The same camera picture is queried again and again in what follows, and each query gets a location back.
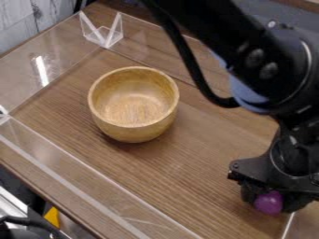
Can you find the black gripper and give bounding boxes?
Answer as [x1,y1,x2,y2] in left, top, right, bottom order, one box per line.
[227,130,319,215]

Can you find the purple toy eggplant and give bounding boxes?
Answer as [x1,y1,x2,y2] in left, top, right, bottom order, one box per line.
[254,190,283,216]

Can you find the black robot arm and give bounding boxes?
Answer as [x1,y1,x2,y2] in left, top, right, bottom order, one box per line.
[142,0,319,214]

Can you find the brown wooden bowl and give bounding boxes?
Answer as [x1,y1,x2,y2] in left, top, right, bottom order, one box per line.
[87,66,179,143]

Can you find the black and yellow device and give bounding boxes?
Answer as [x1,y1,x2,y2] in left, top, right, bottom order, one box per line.
[0,204,81,239]

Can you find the clear acrylic tray walls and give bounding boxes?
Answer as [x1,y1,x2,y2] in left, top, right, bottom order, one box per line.
[0,9,319,239]

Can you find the black cable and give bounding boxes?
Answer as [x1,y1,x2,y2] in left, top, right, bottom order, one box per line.
[142,0,242,109]

